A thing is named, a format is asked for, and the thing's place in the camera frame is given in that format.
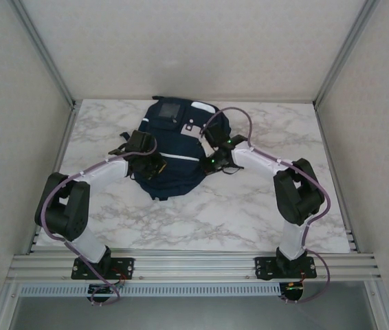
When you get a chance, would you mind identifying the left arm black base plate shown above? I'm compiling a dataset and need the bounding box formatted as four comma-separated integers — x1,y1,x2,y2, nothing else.
71,256,135,280

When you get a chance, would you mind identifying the grey slotted cable duct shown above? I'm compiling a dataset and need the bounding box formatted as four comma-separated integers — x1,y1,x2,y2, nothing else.
19,283,281,297

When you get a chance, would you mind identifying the navy blue backpack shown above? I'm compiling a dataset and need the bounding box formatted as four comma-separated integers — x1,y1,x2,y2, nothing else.
118,96,245,202

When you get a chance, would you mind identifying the aluminium mounting rail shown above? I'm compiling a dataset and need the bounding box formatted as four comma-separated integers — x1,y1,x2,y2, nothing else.
7,253,383,285

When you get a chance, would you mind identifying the aluminium side rail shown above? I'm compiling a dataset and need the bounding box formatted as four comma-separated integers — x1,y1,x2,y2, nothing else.
25,101,82,255
313,102,359,254

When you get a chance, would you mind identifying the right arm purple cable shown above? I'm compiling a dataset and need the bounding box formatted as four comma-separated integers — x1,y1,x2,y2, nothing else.
199,107,331,305

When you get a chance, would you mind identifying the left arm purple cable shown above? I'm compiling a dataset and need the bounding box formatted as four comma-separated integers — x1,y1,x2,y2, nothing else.
41,139,157,307

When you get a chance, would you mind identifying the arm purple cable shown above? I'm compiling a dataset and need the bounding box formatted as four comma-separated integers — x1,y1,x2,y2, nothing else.
41,139,157,307
199,107,331,305

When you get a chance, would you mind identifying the aluminium frame post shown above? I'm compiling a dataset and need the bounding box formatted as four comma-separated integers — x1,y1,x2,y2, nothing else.
313,0,381,107
7,0,77,107

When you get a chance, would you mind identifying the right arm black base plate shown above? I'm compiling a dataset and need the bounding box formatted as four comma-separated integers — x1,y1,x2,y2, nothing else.
254,256,318,280

